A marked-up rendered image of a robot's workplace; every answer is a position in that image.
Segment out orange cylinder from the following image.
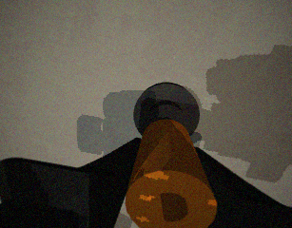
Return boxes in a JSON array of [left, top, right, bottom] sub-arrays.
[[125, 119, 217, 228]]

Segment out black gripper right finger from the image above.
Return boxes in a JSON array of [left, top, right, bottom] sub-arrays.
[[194, 147, 292, 228]]

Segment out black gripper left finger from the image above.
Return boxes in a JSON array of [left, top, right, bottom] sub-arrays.
[[0, 138, 141, 228]]

